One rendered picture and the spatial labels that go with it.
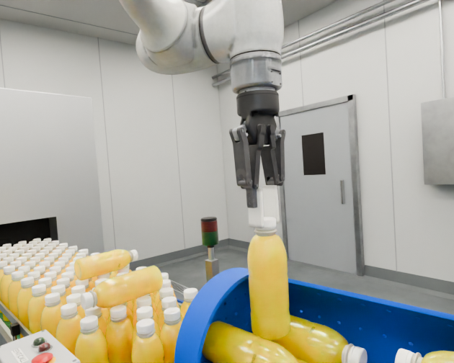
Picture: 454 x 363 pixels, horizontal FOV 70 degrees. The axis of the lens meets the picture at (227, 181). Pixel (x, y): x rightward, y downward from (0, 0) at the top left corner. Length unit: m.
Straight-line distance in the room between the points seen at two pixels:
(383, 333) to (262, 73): 0.50
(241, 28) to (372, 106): 3.67
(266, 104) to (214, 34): 0.15
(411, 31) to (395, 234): 2.18
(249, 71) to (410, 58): 3.60
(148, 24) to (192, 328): 0.52
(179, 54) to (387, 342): 0.64
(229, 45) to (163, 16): 0.12
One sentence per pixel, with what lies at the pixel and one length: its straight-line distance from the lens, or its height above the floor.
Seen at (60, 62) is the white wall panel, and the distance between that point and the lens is 5.02.
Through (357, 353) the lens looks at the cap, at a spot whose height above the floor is 1.13.
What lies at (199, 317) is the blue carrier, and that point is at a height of 1.19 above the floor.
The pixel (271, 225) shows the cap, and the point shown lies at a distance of 0.58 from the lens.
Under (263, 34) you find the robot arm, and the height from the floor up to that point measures 1.65.
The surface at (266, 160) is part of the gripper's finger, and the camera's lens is 0.60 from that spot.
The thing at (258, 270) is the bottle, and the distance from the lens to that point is 0.58.
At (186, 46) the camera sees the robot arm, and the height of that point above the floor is 1.66.
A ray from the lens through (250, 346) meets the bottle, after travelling 0.60.
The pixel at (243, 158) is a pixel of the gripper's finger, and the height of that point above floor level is 1.46.
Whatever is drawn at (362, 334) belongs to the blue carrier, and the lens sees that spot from 0.72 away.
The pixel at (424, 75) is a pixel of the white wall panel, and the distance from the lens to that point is 4.02.
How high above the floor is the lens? 1.44
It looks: 2 degrees down
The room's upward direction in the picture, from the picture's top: 4 degrees counter-clockwise
